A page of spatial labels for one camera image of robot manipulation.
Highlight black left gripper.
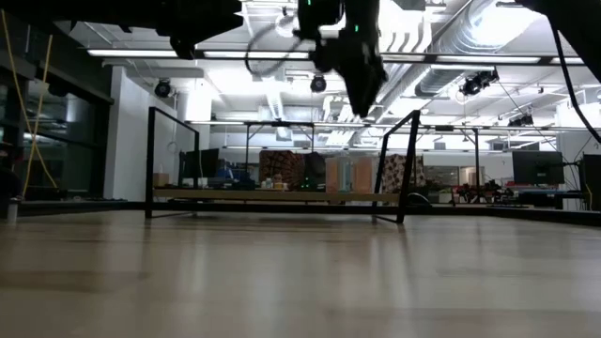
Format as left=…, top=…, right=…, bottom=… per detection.
left=309, top=25, right=389, bottom=117

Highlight pink translucent pill vial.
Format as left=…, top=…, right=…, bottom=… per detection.
left=352, top=157, right=376, bottom=192
left=326, top=157, right=340, bottom=192

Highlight blue translucent pill vial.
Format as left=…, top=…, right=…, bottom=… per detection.
left=338, top=157, right=354, bottom=192

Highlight floral print cloth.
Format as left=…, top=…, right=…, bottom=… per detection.
left=380, top=153, right=427, bottom=194

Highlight grey cloth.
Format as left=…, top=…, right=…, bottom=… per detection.
left=305, top=152, right=329, bottom=192

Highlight brown patterned cloth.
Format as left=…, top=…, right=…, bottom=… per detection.
left=257, top=149, right=307, bottom=190

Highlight black overhead light bar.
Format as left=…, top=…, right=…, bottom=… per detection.
left=86, top=48, right=586, bottom=66

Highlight black monitor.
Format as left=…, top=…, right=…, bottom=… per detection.
left=177, top=147, right=221, bottom=179
left=511, top=149, right=565, bottom=187
left=579, top=152, right=601, bottom=212

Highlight black ceiling camera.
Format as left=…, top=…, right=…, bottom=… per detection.
left=309, top=72, right=329, bottom=94
left=153, top=77, right=174, bottom=99
left=459, top=69, right=500, bottom=98

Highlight silver ventilation duct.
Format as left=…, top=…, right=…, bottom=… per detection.
left=415, top=0, right=546, bottom=98

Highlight black metal rig frame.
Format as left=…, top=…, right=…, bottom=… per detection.
left=243, top=119, right=481, bottom=189

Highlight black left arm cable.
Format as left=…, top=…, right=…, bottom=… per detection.
left=243, top=21, right=304, bottom=79

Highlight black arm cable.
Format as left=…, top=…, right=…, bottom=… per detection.
left=549, top=25, right=601, bottom=146
left=243, top=21, right=304, bottom=79

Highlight wooden shelf black wire frame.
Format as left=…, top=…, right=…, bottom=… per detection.
left=144, top=105, right=422, bottom=225

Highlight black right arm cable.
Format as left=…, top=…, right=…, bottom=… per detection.
left=549, top=25, right=601, bottom=146

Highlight black aluminium rig frame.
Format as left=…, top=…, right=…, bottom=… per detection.
left=18, top=200, right=601, bottom=227

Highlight yellow cable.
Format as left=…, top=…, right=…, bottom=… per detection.
left=0, top=8, right=60, bottom=201

